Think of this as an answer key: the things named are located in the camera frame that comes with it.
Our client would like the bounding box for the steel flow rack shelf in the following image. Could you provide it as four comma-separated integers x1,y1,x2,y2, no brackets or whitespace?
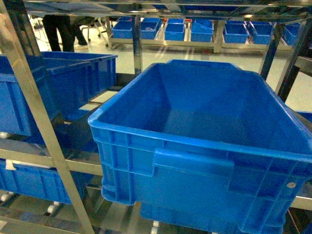
0,0,312,234

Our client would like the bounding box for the blue crate left shelf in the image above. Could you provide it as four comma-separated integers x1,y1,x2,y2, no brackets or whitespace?
0,55,90,136

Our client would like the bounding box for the large blue target crate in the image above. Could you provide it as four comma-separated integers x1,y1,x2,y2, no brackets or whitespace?
88,61,312,234

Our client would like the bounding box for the blue crate behind left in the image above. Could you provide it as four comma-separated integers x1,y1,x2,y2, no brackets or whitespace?
41,51,117,119

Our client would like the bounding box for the person in black trousers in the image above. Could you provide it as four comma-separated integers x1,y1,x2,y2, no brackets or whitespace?
42,15,94,52

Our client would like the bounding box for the blue crate lower left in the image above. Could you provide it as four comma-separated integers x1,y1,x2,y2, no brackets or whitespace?
0,159,72,205

